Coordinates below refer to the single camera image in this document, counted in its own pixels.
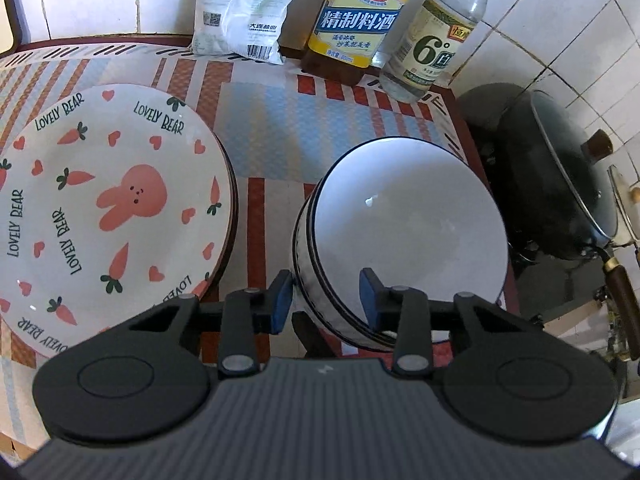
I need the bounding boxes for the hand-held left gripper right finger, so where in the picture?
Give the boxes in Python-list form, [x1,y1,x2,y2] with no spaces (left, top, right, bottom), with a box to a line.
[360,267,528,377]

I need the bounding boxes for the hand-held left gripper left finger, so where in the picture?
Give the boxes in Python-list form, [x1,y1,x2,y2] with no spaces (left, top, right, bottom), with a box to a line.
[127,270,292,379]

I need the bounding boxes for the pink rabbit print plate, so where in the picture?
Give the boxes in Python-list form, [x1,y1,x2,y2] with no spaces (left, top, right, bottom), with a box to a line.
[0,83,235,359]

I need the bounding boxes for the striped table mat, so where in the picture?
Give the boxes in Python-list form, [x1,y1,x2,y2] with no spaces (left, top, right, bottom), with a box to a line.
[0,34,522,443]

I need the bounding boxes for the black gas stove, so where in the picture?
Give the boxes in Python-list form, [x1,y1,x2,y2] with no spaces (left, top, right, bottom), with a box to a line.
[509,240,613,323]

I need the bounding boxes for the black wok with glass lid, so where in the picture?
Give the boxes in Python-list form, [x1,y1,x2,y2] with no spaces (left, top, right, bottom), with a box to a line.
[456,84,640,342]

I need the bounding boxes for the clear vinegar bottle yellow cap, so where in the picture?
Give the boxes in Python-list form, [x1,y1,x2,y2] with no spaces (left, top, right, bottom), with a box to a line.
[378,0,502,104]

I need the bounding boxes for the yellow label cooking wine bottle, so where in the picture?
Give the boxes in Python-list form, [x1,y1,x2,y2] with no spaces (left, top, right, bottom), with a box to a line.
[299,0,421,87]

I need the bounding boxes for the white salt bag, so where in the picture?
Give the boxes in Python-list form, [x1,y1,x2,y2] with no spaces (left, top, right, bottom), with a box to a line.
[189,0,302,66]

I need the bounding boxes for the white cutting board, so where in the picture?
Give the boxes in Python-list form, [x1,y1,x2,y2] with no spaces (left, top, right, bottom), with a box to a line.
[0,0,27,57]

